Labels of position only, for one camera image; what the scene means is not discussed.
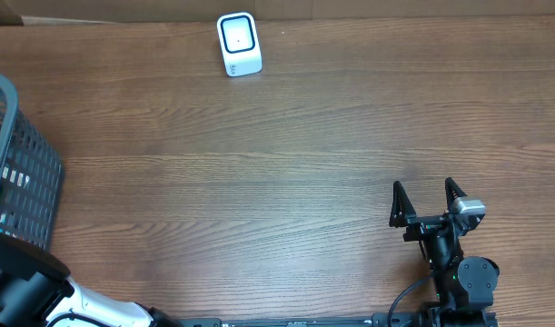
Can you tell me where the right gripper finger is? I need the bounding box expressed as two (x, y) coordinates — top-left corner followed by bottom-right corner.
(445, 177), (466, 210)
(389, 181), (417, 228)

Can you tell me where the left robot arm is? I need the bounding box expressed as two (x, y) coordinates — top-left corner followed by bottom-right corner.
(0, 233), (182, 327)

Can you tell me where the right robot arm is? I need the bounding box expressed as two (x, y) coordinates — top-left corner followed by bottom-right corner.
(385, 177), (500, 326)

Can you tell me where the white barcode scanner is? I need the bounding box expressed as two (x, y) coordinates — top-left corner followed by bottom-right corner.
(216, 12), (263, 77)

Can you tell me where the grey plastic mesh basket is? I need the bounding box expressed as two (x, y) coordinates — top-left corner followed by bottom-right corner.
(0, 74), (64, 251)

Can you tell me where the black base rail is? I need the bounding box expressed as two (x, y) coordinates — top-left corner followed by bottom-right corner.
(178, 312), (499, 327)

